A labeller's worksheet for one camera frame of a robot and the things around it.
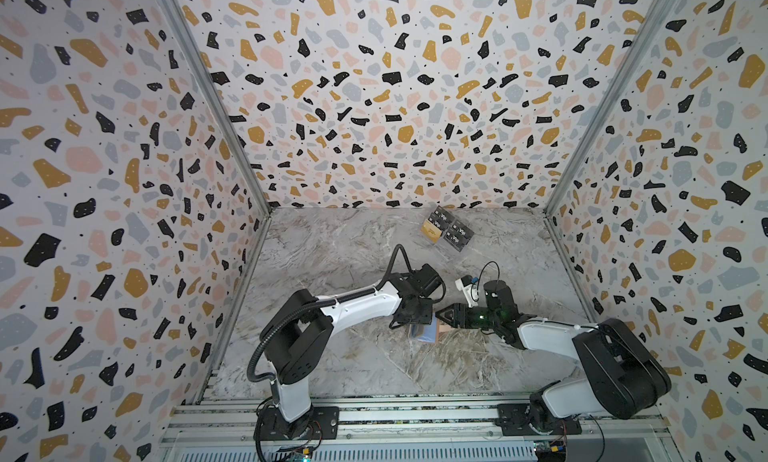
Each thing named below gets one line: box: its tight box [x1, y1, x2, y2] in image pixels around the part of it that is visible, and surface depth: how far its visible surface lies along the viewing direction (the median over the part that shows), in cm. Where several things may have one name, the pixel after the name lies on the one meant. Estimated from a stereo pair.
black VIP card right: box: [444, 220, 475, 252], surface depth 106 cm
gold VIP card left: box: [420, 219, 442, 243], surface depth 112 cm
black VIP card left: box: [434, 205, 456, 226], surface depth 111 cm
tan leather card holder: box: [409, 314, 452, 343], surface depth 89 cm
